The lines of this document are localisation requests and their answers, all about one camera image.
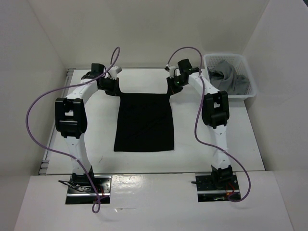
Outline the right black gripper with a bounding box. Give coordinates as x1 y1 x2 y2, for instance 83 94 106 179
167 75 187 96

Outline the black skirt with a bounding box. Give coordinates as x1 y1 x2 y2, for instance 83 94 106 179
114 93 174 153

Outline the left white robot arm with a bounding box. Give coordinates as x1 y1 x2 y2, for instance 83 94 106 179
55 64 122 193

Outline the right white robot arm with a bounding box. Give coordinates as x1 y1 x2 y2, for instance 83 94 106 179
165 59 233 190

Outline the grey skirt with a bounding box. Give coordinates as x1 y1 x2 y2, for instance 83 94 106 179
207 60 249 95

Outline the white plastic basket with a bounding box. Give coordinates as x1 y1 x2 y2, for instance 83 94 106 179
203 53 257 100

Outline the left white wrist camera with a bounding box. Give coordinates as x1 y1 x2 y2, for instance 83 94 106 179
106 66 122 80

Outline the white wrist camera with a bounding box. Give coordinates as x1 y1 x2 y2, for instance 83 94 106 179
164 64 179 78
106 66 122 80

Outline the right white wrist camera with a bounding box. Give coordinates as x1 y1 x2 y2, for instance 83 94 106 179
164 64 179 78

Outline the aluminium table edge rail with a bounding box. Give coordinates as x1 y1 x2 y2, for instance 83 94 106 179
38 68 75 175

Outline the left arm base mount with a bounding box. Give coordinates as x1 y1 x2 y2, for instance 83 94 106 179
58 175 112 205

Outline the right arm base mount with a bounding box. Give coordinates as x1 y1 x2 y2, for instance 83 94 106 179
191 173 241 202

